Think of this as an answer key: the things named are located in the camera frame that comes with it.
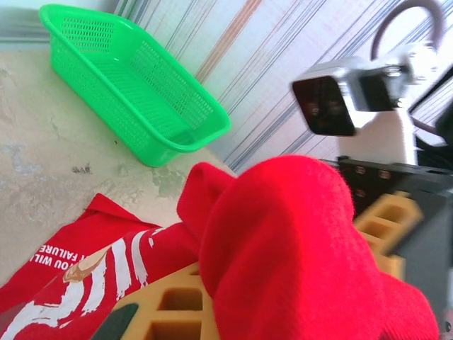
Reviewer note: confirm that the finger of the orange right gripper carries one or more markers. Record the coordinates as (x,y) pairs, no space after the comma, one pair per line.
(389,217)

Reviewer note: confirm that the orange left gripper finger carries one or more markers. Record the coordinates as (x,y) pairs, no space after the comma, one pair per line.
(170,311)

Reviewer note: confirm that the red printed t-shirt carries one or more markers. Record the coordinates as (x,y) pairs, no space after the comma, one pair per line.
(290,248)

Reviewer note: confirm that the green plastic basket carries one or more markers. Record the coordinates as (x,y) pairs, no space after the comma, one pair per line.
(141,88)

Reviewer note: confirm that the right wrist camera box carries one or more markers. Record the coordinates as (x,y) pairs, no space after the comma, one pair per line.
(339,99)

